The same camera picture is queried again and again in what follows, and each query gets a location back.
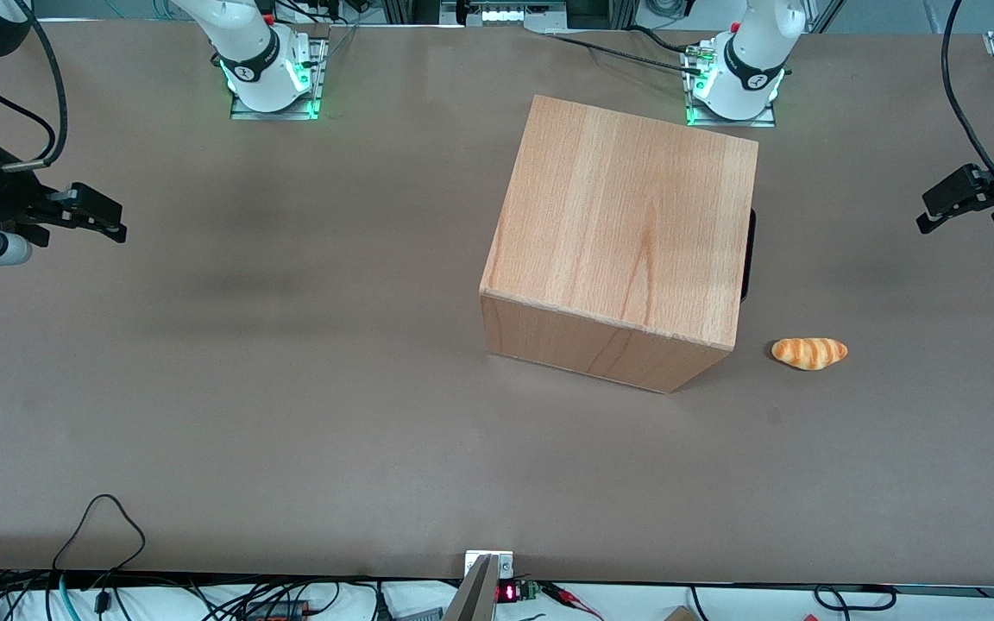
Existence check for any black coiled floor cable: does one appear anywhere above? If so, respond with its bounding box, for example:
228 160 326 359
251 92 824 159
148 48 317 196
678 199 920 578
811 584 900 615

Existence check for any light wooden drawer cabinet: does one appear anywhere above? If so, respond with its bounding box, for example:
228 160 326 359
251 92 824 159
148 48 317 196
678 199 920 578
479 94 759 395

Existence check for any red clip lead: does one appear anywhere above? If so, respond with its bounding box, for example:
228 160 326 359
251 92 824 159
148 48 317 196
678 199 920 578
538 581 603 620

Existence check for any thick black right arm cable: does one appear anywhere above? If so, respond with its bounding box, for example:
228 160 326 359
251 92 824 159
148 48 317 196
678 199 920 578
1 0 69 173

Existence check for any black looped table cable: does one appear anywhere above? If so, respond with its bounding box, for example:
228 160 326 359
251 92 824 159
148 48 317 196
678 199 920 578
52 493 147 589

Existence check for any grey aluminium mount bar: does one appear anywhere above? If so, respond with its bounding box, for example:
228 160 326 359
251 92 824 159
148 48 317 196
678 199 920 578
441 555 500 621

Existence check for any white metal mount bracket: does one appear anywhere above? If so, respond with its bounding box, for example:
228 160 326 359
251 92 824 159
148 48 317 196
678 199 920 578
464 549 515 580

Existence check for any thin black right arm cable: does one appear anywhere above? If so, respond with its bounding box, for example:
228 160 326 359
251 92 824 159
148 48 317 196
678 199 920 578
0 56 58 152

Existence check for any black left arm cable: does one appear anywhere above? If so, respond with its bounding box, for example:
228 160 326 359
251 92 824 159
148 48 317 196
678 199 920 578
941 0 994 187

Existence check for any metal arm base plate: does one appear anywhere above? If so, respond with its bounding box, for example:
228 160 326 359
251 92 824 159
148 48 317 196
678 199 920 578
683 45 779 129
230 34 330 122

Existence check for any long black straight cable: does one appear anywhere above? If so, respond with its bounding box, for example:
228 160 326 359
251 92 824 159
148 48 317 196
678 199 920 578
544 33 698 72

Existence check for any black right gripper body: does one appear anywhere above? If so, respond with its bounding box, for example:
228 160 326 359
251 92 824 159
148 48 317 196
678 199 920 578
0 145 60 249

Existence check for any orange striped toy bread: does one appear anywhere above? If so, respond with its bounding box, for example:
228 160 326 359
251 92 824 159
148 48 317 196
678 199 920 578
771 336 849 372

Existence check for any short black curved cable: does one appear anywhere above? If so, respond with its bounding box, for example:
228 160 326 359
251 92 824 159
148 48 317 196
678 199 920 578
626 24 703 58

